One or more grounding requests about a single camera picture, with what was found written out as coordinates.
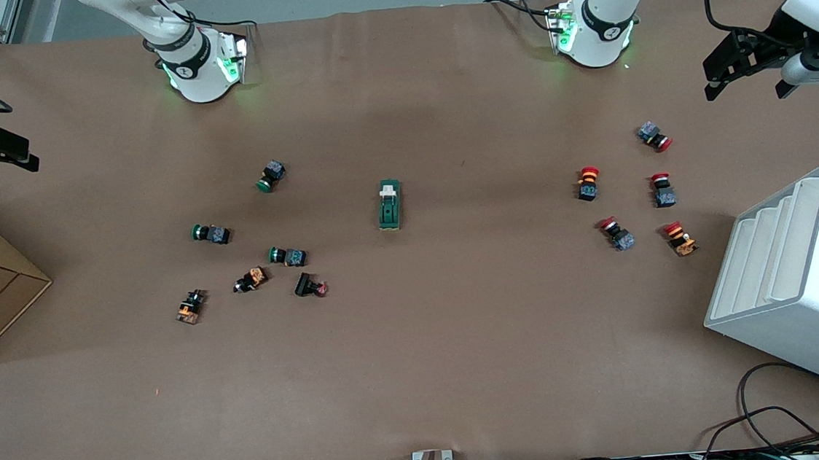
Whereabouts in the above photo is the black looped floor cable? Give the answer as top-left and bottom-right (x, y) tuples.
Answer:
(698, 357), (819, 460)

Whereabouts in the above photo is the green load switch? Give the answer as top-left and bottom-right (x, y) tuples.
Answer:
(375, 178), (406, 232)

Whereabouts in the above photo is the red emergency button orange block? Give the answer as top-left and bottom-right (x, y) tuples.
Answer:
(662, 219), (700, 259)
(575, 165), (603, 203)

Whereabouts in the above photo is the orange black selector switch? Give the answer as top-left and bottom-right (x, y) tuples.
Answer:
(231, 266), (270, 295)
(173, 289), (209, 327)

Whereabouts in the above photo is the green push button switch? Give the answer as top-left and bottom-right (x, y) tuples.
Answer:
(267, 244), (308, 270)
(255, 160), (288, 195)
(191, 221), (233, 248)

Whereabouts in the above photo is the red emergency stop button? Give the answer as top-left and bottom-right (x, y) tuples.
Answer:
(597, 214), (637, 254)
(650, 171), (678, 209)
(636, 120), (675, 154)

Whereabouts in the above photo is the black red selector switch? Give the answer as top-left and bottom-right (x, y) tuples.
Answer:
(292, 270), (329, 300)

